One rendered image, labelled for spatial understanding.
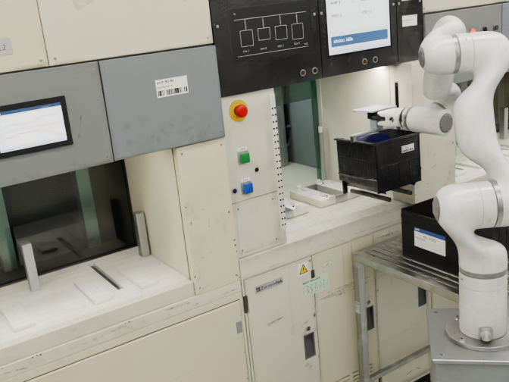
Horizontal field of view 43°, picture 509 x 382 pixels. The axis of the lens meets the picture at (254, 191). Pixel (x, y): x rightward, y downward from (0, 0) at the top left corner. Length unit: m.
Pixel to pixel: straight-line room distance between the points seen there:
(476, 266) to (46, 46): 1.22
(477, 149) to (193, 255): 0.90
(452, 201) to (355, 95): 1.08
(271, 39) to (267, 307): 0.89
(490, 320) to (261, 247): 0.78
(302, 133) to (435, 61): 1.52
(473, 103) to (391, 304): 1.16
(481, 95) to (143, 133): 0.91
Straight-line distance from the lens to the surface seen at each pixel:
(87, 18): 1.80
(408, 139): 2.32
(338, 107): 2.73
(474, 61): 1.74
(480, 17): 2.74
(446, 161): 2.69
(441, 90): 2.01
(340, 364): 2.56
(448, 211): 1.66
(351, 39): 2.27
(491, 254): 1.72
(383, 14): 2.37
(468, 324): 1.82
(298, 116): 3.14
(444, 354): 1.78
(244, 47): 2.01
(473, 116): 1.70
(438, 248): 2.21
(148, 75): 1.85
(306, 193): 2.63
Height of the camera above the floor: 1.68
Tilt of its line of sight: 17 degrees down
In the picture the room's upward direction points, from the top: 6 degrees counter-clockwise
